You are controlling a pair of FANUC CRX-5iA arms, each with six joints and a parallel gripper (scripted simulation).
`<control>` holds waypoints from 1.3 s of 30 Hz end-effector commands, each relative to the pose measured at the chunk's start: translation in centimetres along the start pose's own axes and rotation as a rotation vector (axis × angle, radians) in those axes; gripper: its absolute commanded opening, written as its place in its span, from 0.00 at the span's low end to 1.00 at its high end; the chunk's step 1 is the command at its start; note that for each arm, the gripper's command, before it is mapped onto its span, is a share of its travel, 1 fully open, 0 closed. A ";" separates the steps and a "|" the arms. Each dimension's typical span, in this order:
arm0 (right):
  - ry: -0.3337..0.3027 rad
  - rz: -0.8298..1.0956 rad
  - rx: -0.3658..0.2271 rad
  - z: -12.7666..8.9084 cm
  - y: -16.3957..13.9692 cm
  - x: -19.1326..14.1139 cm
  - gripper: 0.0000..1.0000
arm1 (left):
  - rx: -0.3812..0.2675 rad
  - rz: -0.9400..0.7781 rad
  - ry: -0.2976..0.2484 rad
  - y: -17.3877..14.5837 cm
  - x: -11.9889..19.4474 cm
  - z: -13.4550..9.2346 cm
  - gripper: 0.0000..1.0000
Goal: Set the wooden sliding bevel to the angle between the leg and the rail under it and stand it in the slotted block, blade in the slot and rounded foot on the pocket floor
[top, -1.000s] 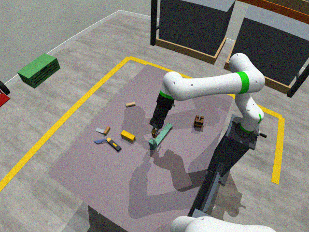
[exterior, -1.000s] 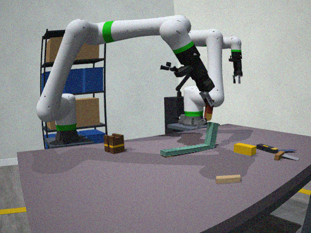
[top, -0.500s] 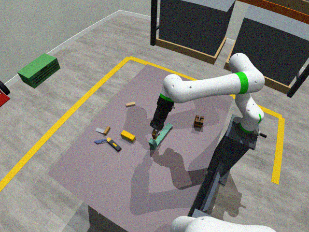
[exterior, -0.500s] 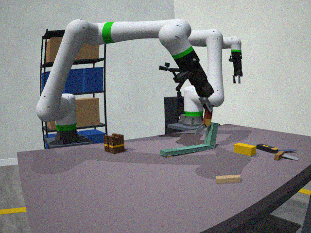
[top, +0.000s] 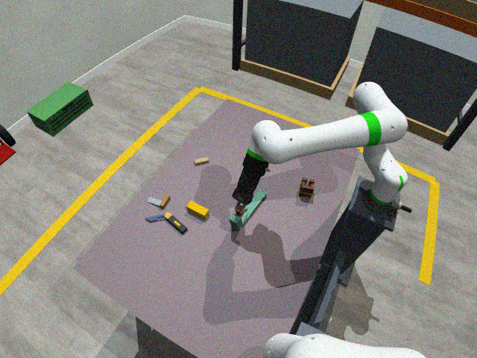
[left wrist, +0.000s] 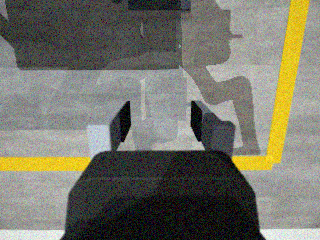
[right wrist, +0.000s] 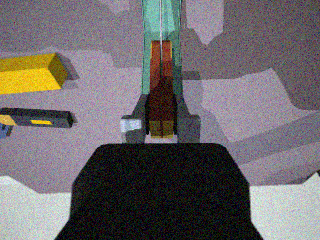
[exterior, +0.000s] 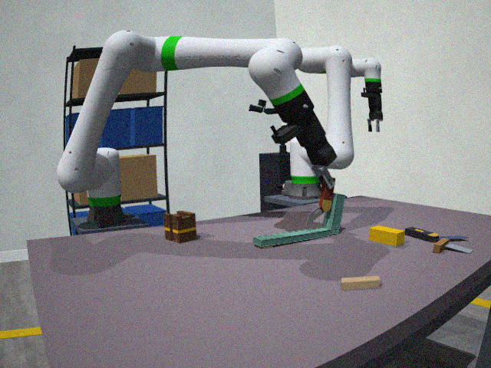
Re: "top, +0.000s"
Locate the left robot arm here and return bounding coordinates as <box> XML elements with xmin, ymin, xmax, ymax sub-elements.
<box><xmin>263</xmin><ymin>333</ymin><xmax>426</xmax><ymax>358</ymax></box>

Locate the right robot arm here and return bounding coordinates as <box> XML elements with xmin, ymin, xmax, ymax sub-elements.
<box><xmin>247</xmin><ymin>82</ymin><xmax>412</xmax><ymax>217</ymax></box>

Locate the green l-shaped bar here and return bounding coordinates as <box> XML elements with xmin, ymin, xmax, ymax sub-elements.
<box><xmin>229</xmin><ymin>189</ymin><xmax>267</xmax><ymax>231</ymax></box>

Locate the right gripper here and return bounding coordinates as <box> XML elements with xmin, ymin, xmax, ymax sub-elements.
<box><xmin>232</xmin><ymin>153</ymin><xmax>270</xmax><ymax>213</ymax></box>

